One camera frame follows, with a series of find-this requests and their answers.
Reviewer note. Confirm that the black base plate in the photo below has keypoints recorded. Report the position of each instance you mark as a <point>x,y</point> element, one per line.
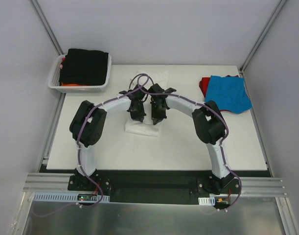
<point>154,186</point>

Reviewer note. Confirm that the left white cable duct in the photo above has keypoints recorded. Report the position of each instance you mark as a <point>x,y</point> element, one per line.
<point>69,197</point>

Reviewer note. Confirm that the black t shirt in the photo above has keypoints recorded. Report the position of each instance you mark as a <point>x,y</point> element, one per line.
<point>84,68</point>

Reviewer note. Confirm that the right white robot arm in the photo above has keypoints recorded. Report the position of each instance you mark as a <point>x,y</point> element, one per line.
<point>210,128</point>

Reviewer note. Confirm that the right white cable duct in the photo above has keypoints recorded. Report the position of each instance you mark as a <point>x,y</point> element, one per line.
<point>206,201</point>

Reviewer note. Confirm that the aluminium rail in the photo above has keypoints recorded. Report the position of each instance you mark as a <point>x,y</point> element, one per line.
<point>251,186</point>

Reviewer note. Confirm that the blue t shirt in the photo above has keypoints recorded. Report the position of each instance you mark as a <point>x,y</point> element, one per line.
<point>244,101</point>

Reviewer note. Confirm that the red t shirt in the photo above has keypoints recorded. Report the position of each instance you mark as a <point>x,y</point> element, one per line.
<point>223,91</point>

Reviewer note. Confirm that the pink t shirt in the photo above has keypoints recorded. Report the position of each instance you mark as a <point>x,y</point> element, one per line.
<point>61,64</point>

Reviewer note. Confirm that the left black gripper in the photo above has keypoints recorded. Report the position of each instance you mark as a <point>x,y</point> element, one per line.
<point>137,108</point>

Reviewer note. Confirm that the white t shirt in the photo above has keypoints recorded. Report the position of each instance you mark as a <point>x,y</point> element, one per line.
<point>147,128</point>

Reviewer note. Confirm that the white cable duct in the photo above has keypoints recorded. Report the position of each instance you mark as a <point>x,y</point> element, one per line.
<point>206,201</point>
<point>69,197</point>

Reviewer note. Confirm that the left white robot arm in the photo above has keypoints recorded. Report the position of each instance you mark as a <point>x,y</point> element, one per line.
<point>88,123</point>

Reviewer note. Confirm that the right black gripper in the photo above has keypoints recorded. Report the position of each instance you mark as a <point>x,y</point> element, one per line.
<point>158,109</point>

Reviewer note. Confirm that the white plastic basket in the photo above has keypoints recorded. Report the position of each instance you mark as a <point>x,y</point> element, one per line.
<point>54,76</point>

